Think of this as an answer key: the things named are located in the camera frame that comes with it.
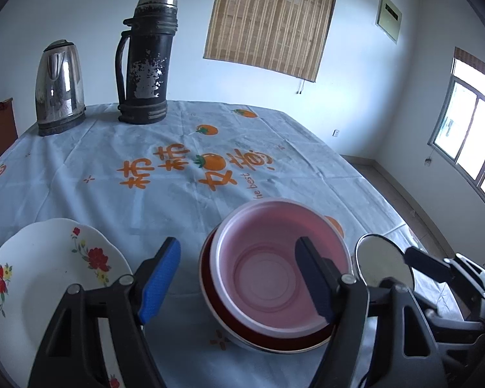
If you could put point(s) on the window with green frame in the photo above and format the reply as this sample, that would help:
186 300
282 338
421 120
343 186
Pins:
469 129

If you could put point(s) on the stainless steel bowl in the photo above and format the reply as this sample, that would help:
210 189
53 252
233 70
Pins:
380 262

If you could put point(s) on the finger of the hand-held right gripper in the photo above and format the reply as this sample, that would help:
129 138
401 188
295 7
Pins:
426 264
452 319

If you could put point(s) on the pink plastic bowl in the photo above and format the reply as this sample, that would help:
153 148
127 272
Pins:
266 275

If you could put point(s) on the red bowl with white rim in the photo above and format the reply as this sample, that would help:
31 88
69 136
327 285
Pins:
242 331

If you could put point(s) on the light blue printed tablecloth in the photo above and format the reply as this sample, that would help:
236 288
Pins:
105 210

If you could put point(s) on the wall electrical panel box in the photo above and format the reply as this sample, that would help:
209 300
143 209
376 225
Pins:
389 16

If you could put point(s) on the worn black thermos flask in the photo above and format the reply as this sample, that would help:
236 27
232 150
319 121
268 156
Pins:
149 48

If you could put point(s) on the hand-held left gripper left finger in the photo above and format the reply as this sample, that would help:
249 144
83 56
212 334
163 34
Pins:
161 279

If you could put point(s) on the white plate with red flowers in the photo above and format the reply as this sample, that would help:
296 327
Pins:
44 258

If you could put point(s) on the rolled bamboo window blind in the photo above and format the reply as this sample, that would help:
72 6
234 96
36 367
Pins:
477 64

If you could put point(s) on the stainless steel electric kettle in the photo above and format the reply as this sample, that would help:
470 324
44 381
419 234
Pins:
58 85

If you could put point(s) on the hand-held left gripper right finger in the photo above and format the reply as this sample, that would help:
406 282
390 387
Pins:
315 279

